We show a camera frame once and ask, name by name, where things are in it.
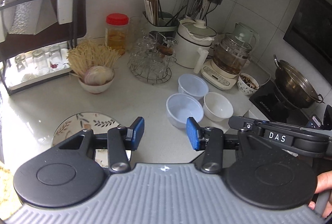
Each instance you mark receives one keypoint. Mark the plain steel kitchen knife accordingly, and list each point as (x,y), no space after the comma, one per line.
(39,16)

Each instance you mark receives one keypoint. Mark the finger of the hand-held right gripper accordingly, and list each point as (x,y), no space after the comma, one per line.
(246,124)
(314,121)

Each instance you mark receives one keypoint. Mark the glass kettle on cream base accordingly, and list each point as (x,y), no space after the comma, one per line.
(228,58)

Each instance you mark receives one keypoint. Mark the bunch of chopsticks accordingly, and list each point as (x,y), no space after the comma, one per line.
(151,8)

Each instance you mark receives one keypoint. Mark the black knife and board rack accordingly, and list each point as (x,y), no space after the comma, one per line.
(77,32)

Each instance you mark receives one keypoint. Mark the green and white chopstick holder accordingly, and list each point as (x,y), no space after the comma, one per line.
(166,25)

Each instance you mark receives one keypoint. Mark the black range hood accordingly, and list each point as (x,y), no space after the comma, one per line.
(311,19)

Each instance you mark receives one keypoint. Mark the hanging kitchen utensils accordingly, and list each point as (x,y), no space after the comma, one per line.
(194,0)

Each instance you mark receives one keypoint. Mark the clear plastic bowl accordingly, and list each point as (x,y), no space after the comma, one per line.
(193,86)
(184,109)

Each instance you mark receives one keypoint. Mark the red-lidded plastic jar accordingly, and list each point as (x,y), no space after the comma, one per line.
(116,37)

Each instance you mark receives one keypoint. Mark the small leaf-patterned bowl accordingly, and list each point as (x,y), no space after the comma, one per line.
(247,85)

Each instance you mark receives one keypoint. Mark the white bowl holding onion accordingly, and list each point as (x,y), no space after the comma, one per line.
(94,87)

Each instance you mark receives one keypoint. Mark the set of glass cups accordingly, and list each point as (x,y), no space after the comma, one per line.
(145,47)

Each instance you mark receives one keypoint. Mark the black induction cooker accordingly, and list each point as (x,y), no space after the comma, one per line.
(269,102)

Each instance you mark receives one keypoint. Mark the white utensil holder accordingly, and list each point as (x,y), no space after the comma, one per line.
(2,26)
(64,8)

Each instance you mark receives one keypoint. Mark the plain white ceramic bowl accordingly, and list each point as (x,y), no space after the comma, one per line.
(217,107)

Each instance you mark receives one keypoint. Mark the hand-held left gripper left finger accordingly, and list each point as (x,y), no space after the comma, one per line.
(137,133)

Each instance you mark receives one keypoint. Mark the clear drinking glass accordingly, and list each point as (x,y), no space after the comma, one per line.
(40,61)
(21,63)
(55,56)

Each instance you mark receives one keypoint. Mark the white drip tray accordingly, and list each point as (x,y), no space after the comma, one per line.
(39,81)

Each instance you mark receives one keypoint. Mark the colourful floral plate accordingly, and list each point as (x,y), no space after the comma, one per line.
(85,124)

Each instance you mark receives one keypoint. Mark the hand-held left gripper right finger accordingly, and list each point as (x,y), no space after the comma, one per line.
(193,134)

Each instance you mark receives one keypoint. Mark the white electric cooking pot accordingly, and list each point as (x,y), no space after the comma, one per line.
(192,47)

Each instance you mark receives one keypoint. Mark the person's right hand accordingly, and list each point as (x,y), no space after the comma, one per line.
(324,182)

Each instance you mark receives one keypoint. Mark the pale purple onion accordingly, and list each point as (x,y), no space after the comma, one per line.
(99,74)

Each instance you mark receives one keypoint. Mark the yellow dish cloth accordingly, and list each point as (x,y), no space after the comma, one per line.
(6,182)

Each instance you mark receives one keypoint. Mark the hammered steel cleaver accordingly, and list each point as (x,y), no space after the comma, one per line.
(19,3)

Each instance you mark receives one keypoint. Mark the dark wok with glass lid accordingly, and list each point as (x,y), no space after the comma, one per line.
(295,83)

